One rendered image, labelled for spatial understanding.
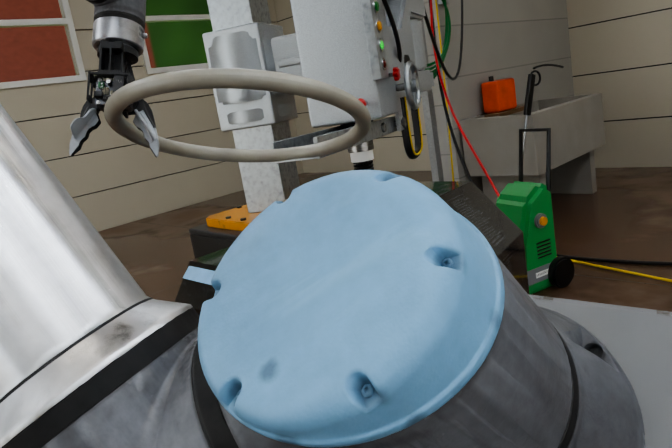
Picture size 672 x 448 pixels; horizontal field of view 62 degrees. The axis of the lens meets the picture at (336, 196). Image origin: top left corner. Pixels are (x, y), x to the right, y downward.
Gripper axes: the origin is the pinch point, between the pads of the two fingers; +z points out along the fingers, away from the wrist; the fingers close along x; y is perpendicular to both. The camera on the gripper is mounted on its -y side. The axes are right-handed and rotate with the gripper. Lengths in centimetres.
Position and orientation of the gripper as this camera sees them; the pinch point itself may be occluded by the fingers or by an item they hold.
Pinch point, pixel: (115, 158)
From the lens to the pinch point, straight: 110.2
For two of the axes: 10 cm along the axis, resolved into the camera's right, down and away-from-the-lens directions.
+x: 9.9, 0.1, 1.3
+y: 1.3, -1.8, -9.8
